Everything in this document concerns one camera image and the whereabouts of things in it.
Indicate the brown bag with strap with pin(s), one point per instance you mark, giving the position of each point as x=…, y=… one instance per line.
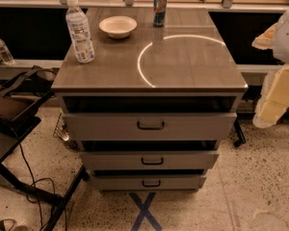
x=14, y=109

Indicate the grey three-drawer cabinet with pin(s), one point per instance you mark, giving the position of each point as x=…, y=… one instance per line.
x=183, y=67

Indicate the white paper bowl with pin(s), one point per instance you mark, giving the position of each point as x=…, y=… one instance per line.
x=118, y=27

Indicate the grey drawer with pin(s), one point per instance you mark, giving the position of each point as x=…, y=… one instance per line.
x=149, y=160
x=149, y=182
x=149, y=126

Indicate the blue silver energy drink can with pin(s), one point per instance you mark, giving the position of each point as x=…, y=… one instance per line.
x=159, y=8

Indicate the black side table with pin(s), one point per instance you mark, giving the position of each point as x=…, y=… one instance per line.
x=10, y=139

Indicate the grey bottom drawer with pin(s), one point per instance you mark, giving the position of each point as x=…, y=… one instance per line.
x=149, y=182

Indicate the wire mesh basket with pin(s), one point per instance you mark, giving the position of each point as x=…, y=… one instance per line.
x=61, y=133

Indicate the small clear water bottle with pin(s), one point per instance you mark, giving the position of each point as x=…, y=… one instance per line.
x=5, y=53

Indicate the large clear water bottle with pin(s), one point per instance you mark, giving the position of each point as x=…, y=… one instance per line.
x=80, y=33

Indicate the grey top drawer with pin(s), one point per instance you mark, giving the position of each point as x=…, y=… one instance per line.
x=149, y=126

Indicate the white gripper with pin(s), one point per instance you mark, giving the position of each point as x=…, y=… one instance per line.
x=287, y=38

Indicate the black white sneaker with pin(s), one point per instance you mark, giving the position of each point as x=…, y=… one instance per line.
x=7, y=224

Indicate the grey middle drawer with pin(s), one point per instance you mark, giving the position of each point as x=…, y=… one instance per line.
x=149, y=160

